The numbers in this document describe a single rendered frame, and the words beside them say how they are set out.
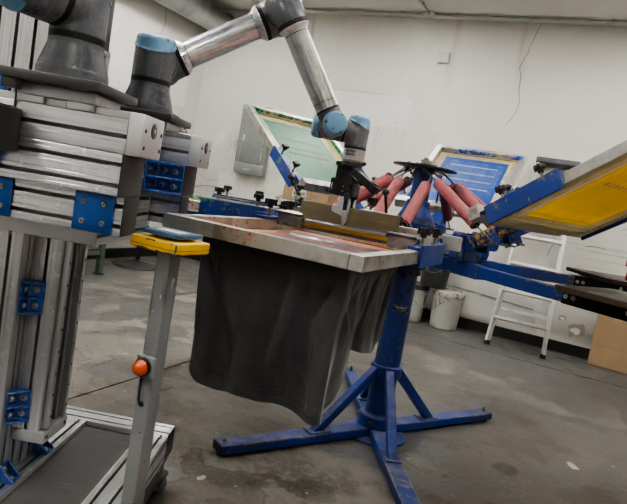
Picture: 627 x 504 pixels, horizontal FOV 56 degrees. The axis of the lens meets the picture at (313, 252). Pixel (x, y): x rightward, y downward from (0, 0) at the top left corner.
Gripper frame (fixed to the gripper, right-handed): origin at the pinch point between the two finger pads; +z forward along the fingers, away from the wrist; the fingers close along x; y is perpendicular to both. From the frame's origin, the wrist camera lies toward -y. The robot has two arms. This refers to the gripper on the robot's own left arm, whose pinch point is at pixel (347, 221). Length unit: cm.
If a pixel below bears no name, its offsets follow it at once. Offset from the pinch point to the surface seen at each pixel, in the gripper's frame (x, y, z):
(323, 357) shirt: 51, -20, 32
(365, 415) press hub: -77, 3, 92
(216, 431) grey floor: -29, 54, 103
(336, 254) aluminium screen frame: 60, -22, 5
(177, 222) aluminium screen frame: 60, 24, 6
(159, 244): 84, 10, 9
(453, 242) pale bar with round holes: -21.7, -32.3, 0.8
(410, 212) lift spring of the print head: -48.5, -7.5, -6.4
